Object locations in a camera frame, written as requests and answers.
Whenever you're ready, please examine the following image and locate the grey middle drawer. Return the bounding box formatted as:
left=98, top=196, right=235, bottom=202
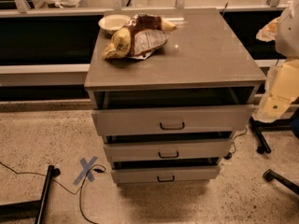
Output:
left=104, top=139, right=232, bottom=162

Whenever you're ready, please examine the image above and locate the black stand leg right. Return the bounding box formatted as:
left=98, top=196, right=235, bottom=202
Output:
left=249, top=118, right=271, bottom=154

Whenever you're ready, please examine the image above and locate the black stand leg left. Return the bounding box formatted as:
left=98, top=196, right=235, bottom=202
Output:
left=0, top=165, right=61, bottom=224

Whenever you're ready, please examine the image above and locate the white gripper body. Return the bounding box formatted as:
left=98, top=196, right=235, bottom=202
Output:
left=253, top=59, right=299, bottom=123

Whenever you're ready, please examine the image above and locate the yellow brown chip bag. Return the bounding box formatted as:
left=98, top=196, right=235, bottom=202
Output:
left=102, top=13, right=177, bottom=60

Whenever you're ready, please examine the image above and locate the black stand leg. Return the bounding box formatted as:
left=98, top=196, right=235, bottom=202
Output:
left=0, top=165, right=61, bottom=224
left=249, top=118, right=271, bottom=154

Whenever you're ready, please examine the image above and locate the grey drawer cabinet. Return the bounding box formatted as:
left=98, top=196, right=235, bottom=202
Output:
left=85, top=8, right=265, bottom=171

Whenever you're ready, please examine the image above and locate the grey drawer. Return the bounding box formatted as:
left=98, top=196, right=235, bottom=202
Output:
left=104, top=139, right=232, bottom=162
left=92, top=105, right=254, bottom=136
left=111, top=165, right=221, bottom=185

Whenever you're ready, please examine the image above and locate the black stand foot right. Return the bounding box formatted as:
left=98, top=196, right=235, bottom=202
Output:
left=263, top=169, right=299, bottom=195

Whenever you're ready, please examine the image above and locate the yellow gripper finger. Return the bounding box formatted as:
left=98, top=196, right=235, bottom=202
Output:
left=256, top=18, right=279, bottom=42

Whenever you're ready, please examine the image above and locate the grey bottom drawer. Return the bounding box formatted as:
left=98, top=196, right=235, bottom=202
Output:
left=111, top=165, right=221, bottom=185

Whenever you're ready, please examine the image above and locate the blue tape cross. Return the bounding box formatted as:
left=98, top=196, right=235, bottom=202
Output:
left=73, top=156, right=97, bottom=185

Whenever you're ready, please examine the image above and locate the white bowl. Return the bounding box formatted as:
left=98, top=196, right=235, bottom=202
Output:
left=98, top=15, right=130, bottom=35

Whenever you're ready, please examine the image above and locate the grey top drawer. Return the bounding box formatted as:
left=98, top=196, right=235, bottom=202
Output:
left=92, top=105, right=254, bottom=136

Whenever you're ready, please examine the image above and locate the black floor cable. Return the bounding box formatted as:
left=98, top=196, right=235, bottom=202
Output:
left=0, top=161, right=107, bottom=224

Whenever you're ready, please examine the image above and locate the cable behind cabinet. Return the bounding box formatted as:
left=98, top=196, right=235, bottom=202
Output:
left=223, top=126, right=249, bottom=161

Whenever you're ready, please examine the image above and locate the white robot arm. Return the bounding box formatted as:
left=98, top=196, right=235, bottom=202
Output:
left=255, top=0, right=299, bottom=123

